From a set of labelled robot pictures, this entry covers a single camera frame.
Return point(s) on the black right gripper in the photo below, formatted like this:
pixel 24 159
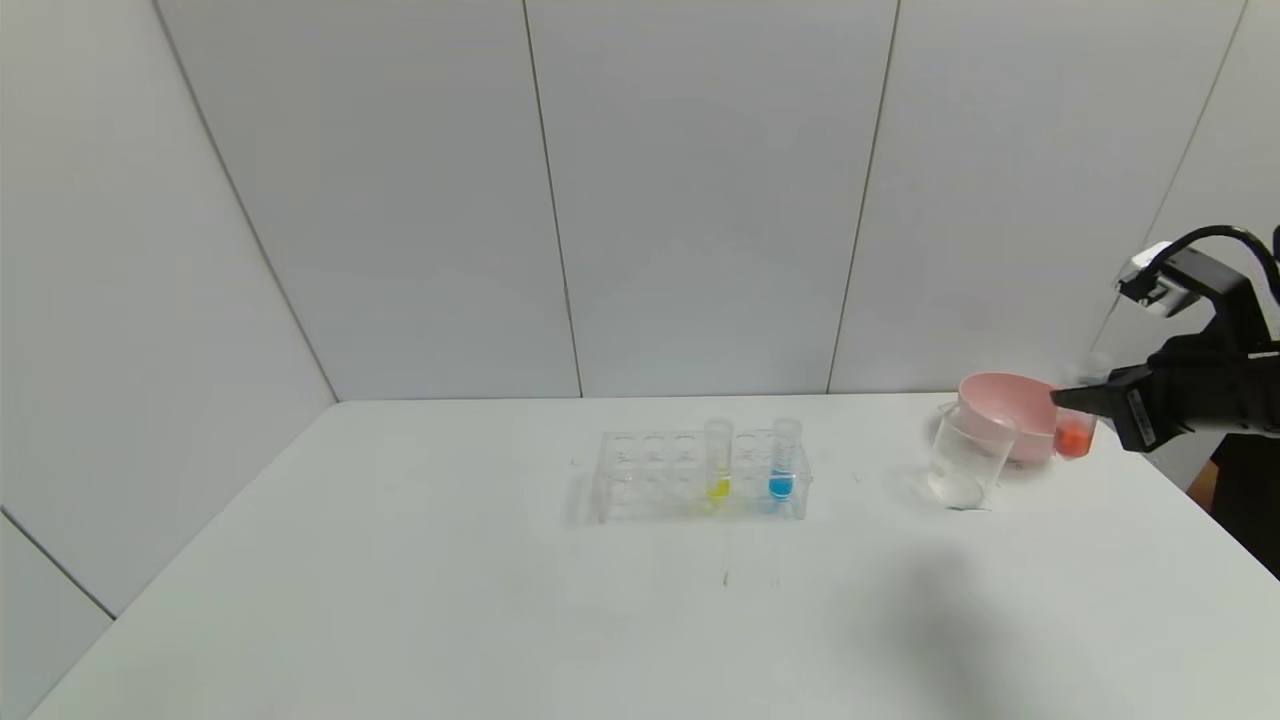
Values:
pixel 1136 410

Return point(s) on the test tube with red pigment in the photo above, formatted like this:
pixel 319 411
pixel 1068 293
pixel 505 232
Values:
pixel 1075 440

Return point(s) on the test tube with yellow pigment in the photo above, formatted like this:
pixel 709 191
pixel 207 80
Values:
pixel 719 488

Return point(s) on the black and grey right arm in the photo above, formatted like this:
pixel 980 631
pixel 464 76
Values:
pixel 1270 395

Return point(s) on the clear glass beaker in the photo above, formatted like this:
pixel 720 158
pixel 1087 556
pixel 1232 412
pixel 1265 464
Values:
pixel 965 460

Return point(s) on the test tube with blue pigment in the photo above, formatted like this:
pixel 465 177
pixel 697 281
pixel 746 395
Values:
pixel 782 486

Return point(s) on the clear plastic test tube rack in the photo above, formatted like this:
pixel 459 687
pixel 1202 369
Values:
pixel 650 475

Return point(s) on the pink plastic bowl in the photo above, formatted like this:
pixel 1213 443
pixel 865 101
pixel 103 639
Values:
pixel 1010 405

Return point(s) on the black background object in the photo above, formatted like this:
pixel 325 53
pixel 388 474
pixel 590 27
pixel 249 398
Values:
pixel 1255 500

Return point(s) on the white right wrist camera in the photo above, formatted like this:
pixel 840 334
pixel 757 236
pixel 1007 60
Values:
pixel 1150 285

